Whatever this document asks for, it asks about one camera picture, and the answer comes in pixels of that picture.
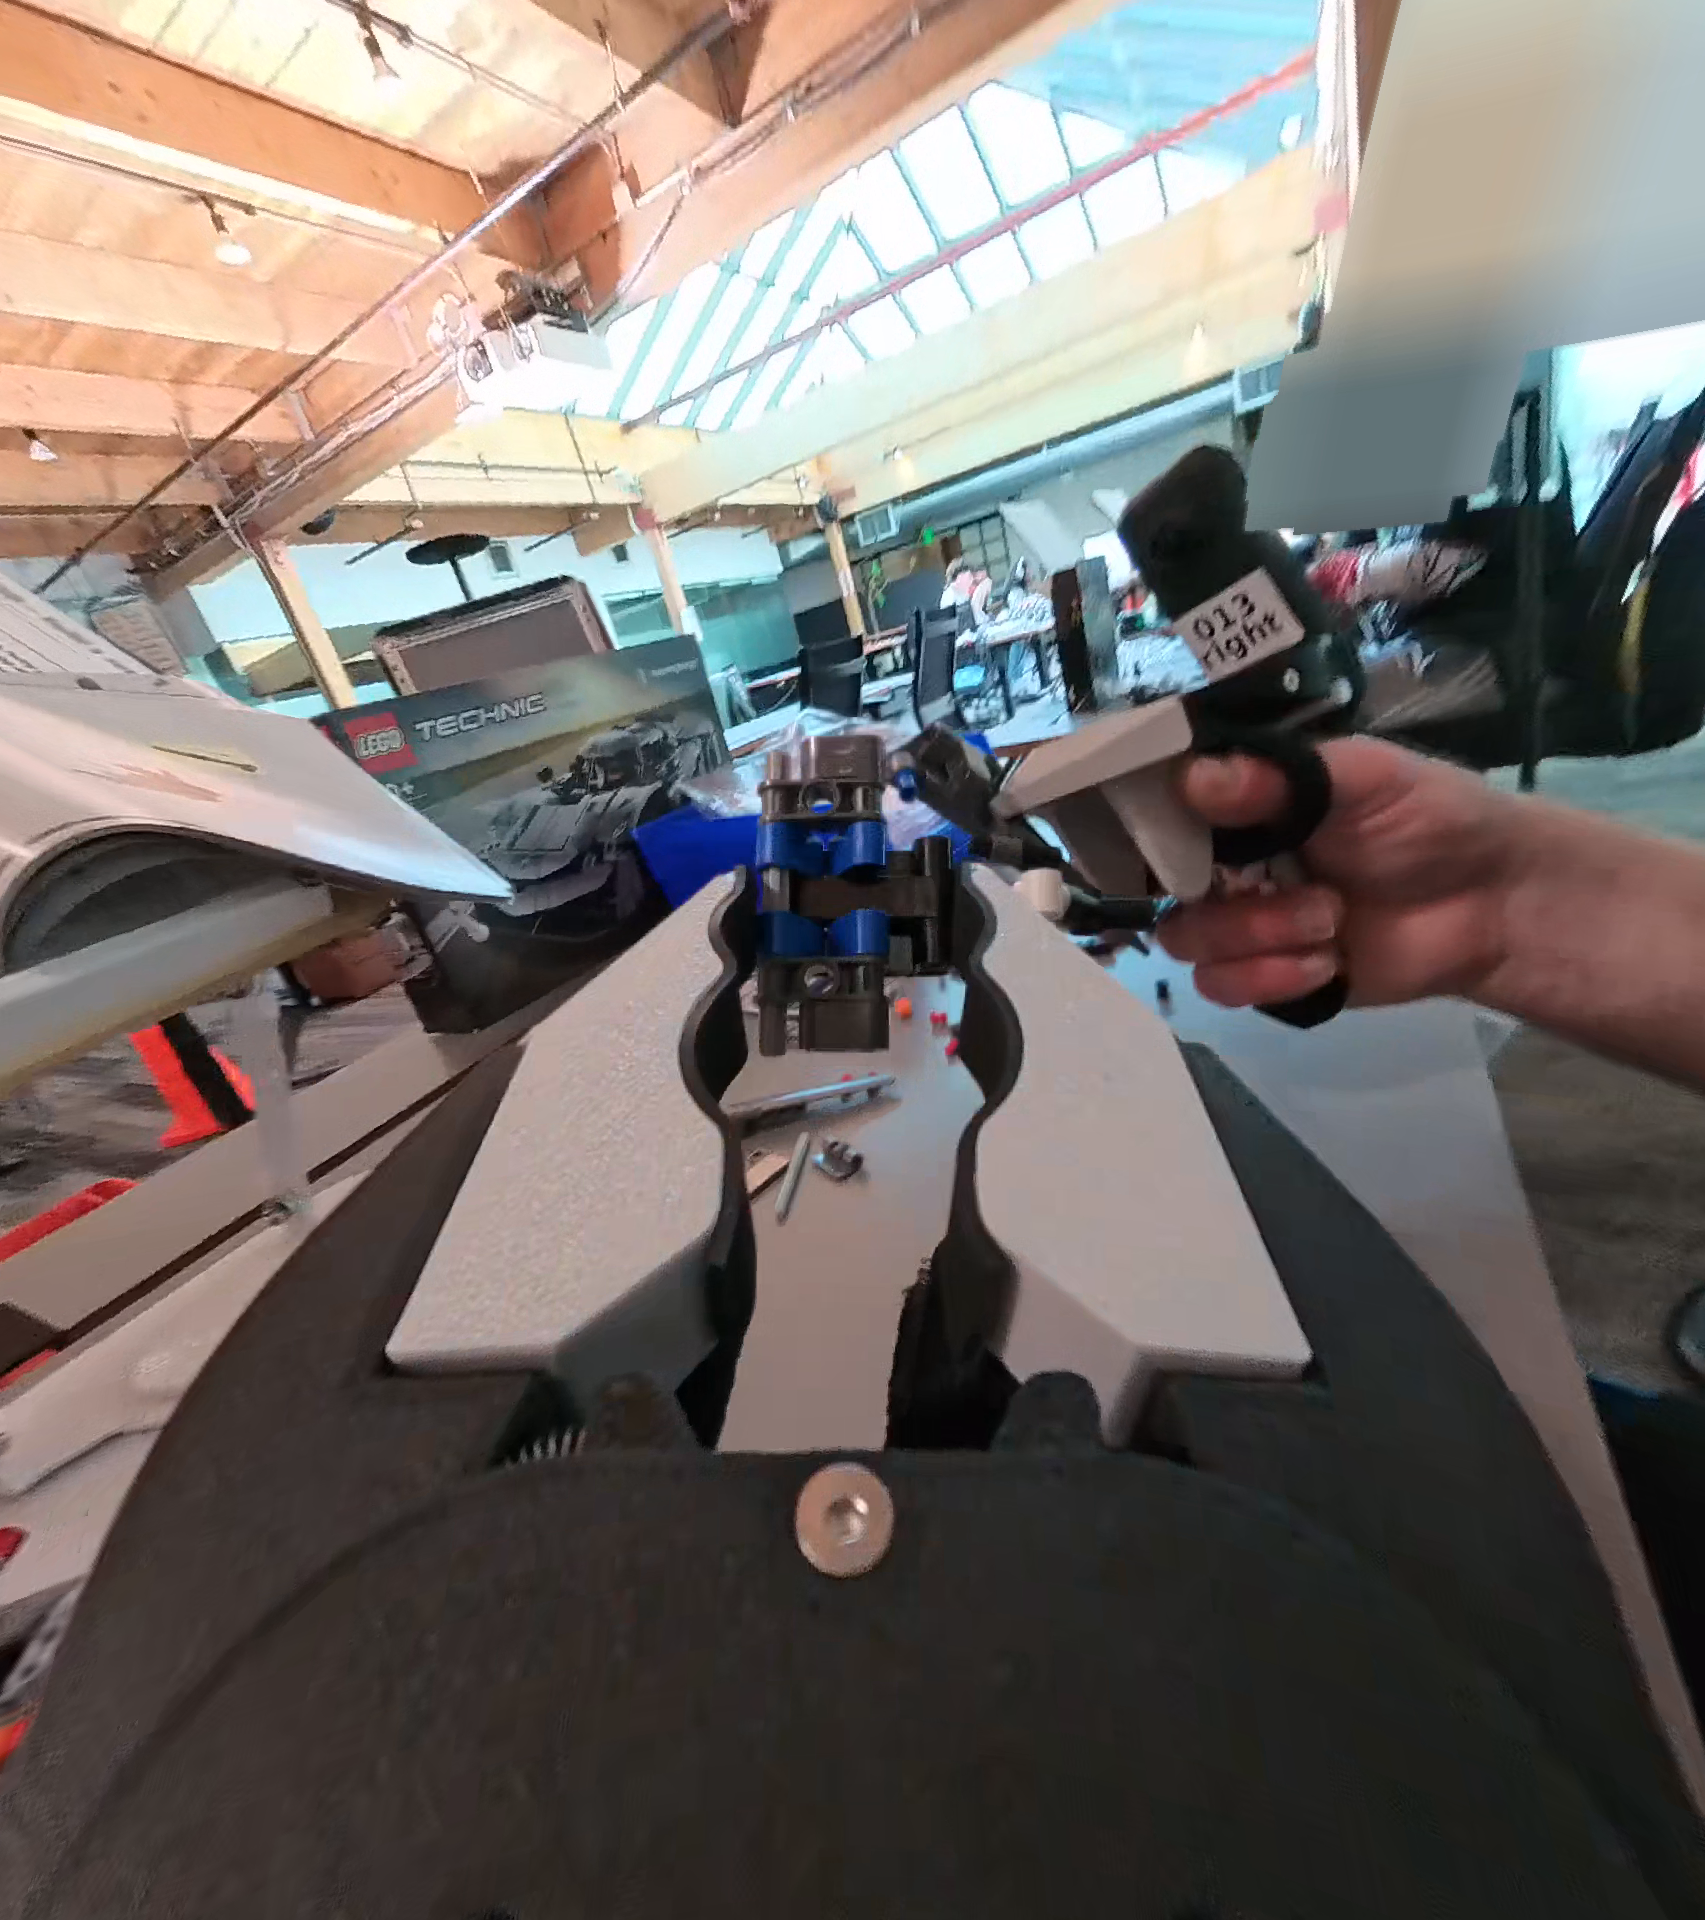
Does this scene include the long grey lego panel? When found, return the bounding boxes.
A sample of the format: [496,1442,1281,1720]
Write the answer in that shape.
[731,1072,899,1129]

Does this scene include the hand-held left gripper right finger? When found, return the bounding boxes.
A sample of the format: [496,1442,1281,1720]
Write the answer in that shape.
[948,865,1313,1446]

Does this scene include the blue plastic bin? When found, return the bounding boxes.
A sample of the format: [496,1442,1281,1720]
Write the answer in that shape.
[635,810,767,911]

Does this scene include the blue and grey lego assembly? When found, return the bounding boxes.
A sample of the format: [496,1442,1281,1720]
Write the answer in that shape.
[754,727,1178,1058]

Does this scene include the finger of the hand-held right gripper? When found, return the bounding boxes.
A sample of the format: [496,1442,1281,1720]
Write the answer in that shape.
[991,697,1199,822]
[1055,746,1218,906]

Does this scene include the person's right forearm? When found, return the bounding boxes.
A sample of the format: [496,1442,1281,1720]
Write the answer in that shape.
[1483,788,1705,1136]

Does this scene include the person's right hand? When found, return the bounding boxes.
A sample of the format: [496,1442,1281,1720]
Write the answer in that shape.
[1154,734,1532,1016]

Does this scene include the white ceiling projector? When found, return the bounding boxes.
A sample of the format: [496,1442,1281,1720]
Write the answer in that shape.
[454,269,617,425]

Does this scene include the black backpack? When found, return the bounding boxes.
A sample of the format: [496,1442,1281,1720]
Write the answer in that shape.
[1519,373,1705,771]

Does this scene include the lego instruction booklet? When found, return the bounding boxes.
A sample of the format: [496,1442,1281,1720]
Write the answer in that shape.
[0,562,515,977]

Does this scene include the clear bags of lego parts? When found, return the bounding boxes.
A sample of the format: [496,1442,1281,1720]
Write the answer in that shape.
[672,746,797,822]

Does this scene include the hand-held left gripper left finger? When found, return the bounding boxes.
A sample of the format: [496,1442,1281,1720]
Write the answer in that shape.
[385,872,764,1391]

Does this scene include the black round disc on pole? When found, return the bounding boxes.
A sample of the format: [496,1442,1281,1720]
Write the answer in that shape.
[405,532,511,606]

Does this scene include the lego set box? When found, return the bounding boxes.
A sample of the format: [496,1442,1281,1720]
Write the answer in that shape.
[313,637,734,1037]

